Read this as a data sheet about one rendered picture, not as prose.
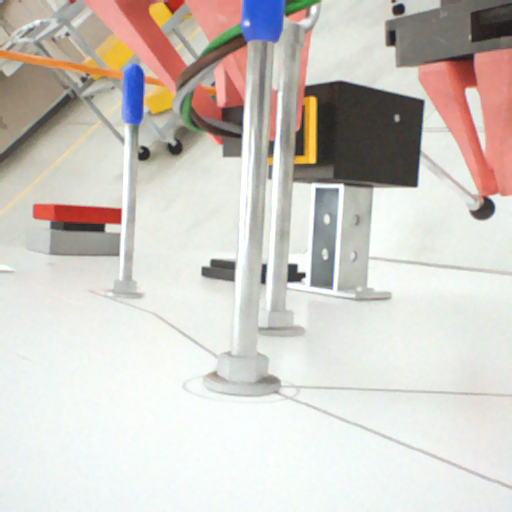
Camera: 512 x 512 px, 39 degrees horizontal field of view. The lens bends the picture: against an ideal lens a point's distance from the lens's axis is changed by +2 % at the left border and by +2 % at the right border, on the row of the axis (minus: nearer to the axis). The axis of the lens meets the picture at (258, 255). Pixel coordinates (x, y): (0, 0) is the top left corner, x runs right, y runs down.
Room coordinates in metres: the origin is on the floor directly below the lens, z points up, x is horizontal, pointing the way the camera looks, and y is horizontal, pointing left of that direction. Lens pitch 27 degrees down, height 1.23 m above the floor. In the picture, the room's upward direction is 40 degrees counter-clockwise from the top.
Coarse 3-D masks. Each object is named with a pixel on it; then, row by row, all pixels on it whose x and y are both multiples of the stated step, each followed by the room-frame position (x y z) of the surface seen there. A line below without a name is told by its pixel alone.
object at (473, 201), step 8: (424, 160) 0.31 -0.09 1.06; (432, 160) 0.32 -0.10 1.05; (432, 168) 0.32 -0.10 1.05; (440, 168) 0.32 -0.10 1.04; (440, 176) 0.32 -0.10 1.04; (448, 176) 0.32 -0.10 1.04; (448, 184) 0.32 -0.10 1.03; (456, 184) 0.32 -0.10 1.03; (456, 192) 0.32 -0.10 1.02; (464, 192) 0.32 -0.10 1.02; (472, 200) 0.32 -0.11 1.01; (480, 200) 0.32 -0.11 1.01; (472, 208) 0.33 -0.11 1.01
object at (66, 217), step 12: (36, 204) 0.52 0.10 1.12; (48, 204) 0.49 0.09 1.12; (60, 204) 0.48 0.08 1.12; (36, 216) 0.51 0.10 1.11; (48, 216) 0.49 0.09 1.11; (60, 216) 0.48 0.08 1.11; (72, 216) 0.48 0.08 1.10; (84, 216) 0.48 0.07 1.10; (96, 216) 0.49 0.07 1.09; (108, 216) 0.49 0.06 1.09; (120, 216) 0.49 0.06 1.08; (60, 228) 0.49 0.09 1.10; (72, 228) 0.49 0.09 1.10; (84, 228) 0.49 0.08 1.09; (96, 228) 0.49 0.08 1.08
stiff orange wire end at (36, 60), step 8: (0, 56) 0.37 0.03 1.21; (8, 56) 0.37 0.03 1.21; (16, 56) 0.37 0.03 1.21; (24, 56) 0.38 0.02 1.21; (32, 56) 0.38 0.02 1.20; (40, 64) 0.38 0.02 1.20; (48, 64) 0.38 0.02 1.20; (56, 64) 0.38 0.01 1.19; (64, 64) 0.38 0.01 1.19; (72, 64) 0.38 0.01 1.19; (80, 64) 0.38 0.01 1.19; (80, 72) 0.38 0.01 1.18; (88, 72) 0.38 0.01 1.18; (96, 72) 0.38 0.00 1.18; (104, 72) 0.38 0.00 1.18; (112, 72) 0.39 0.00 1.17; (120, 72) 0.39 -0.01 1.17; (144, 80) 0.39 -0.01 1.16; (152, 80) 0.39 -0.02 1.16; (160, 80) 0.39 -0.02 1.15; (208, 88) 0.40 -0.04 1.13
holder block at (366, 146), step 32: (320, 96) 0.28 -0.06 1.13; (352, 96) 0.28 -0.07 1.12; (384, 96) 0.28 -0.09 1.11; (352, 128) 0.27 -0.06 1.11; (384, 128) 0.28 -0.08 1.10; (416, 128) 0.29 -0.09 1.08; (320, 160) 0.27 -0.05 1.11; (352, 160) 0.27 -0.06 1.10; (384, 160) 0.28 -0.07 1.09; (416, 160) 0.29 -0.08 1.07
